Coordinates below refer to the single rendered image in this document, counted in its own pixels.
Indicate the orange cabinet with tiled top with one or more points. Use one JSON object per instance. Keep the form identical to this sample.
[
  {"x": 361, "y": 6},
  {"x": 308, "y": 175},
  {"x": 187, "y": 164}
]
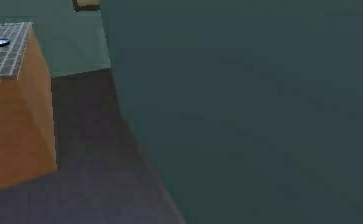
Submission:
[{"x": 19, "y": 126}]

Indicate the framed picture with dark frame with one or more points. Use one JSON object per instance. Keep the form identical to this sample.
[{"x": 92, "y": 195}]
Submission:
[{"x": 86, "y": 4}]

